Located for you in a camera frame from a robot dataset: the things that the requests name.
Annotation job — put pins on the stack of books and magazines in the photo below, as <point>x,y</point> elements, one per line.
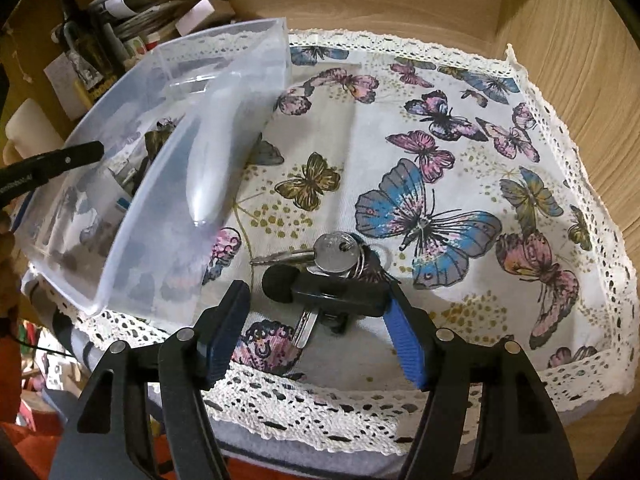
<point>150,15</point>

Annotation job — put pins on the clear plastic tray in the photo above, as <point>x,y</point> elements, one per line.
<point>125,260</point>

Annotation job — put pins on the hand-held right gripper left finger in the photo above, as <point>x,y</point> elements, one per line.
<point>225,335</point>

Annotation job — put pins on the small white tube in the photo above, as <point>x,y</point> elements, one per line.
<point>123,201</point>

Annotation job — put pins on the white paper tag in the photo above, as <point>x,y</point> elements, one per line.
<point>195,16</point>

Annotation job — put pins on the bunch of keys black fob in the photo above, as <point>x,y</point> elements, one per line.
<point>332,292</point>

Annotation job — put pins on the dark wine bottle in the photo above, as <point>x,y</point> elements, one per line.
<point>87,45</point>

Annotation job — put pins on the grey patterned cloth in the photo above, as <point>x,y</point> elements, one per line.
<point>310,440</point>

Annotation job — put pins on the butterfly print lace tablecloth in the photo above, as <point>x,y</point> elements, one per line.
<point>450,135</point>

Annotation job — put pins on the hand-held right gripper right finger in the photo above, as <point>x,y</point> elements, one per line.
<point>407,345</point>

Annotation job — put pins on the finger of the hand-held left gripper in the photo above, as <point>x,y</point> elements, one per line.
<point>50,165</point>

